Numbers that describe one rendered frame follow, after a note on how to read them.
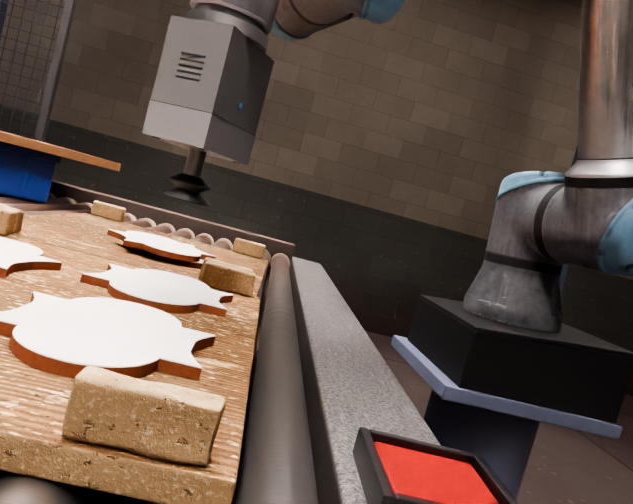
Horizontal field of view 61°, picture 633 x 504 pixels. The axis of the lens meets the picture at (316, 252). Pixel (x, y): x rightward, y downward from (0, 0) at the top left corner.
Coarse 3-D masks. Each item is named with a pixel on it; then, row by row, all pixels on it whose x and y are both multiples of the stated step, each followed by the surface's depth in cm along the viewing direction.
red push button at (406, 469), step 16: (384, 448) 30; (400, 448) 31; (384, 464) 28; (400, 464) 28; (416, 464) 29; (432, 464) 30; (448, 464) 30; (464, 464) 31; (400, 480) 27; (416, 480) 27; (432, 480) 28; (448, 480) 28; (464, 480) 29; (480, 480) 29; (416, 496) 25; (432, 496) 26; (448, 496) 26; (464, 496) 27; (480, 496) 27
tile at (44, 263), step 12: (0, 240) 50; (12, 240) 52; (0, 252) 45; (12, 252) 47; (24, 252) 48; (36, 252) 49; (0, 264) 41; (12, 264) 43; (24, 264) 45; (36, 264) 46; (48, 264) 47; (60, 264) 48; (0, 276) 41
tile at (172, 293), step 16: (112, 272) 49; (128, 272) 51; (144, 272) 54; (160, 272) 56; (112, 288) 44; (128, 288) 45; (144, 288) 46; (160, 288) 48; (176, 288) 50; (192, 288) 52; (208, 288) 54; (144, 304) 43; (160, 304) 43; (176, 304) 44; (192, 304) 46; (208, 304) 47
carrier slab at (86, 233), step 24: (24, 216) 75; (48, 216) 81; (72, 216) 89; (96, 216) 98; (48, 240) 62; (72, 240) 66; (96, 240) 71; (120, 240) 77; (192, 240) 101; (144, 264) 63; (168, 264) 67; (240, 264) 86; (264, 264) 94
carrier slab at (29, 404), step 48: (0, 288) 38; (48, 288) 41; (96, 288) 45; (0, 336) 29; (240, 336) 43; (0, 384) 24; (48, 384) 25; (192, 384) 30; (240, 384) 32; (0, 432) 20; (48, 432) 21; (240, 432) 26; (96, 480) 21; (144, 480) 21; (192, 480) 21
